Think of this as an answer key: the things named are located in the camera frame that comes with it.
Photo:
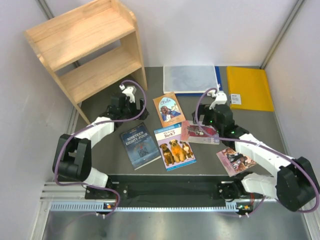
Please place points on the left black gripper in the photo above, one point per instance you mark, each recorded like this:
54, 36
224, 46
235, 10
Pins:
136, 112

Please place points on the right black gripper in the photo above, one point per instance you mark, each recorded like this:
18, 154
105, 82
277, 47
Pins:
204, 110

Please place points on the red grey castle book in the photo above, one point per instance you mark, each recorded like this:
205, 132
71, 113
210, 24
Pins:
192, 133

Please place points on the blue Nineteen Eighty-Four book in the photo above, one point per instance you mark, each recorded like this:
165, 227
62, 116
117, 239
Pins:
140, 146

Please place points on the Why Do Dogs Bark book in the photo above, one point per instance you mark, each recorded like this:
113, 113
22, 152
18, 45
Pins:
175, 152

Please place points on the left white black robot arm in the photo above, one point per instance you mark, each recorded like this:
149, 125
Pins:
73, 157

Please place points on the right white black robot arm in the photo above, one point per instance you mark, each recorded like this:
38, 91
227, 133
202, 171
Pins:
292, 181

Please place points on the blue file folder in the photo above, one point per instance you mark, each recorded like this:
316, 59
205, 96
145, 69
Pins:
220, 80

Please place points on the yellow file folder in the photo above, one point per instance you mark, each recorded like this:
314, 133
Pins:
249, 89

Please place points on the pink Taming of Shrew book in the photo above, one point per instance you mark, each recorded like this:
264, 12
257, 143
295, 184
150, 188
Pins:
234, 162

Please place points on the clear plastic file folder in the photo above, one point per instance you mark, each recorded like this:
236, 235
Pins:
169, 79

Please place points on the orange Othello book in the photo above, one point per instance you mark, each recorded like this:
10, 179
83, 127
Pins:
168, 109

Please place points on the wooden two-tier shelf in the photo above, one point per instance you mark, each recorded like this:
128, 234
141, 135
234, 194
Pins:
77, 33

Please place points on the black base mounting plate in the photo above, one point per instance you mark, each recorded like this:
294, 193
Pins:
174, 191

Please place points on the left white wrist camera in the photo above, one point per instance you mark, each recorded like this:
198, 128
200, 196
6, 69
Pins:
129, 92

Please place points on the aluminium rail frame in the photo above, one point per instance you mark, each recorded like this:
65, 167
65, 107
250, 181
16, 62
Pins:
76, 213

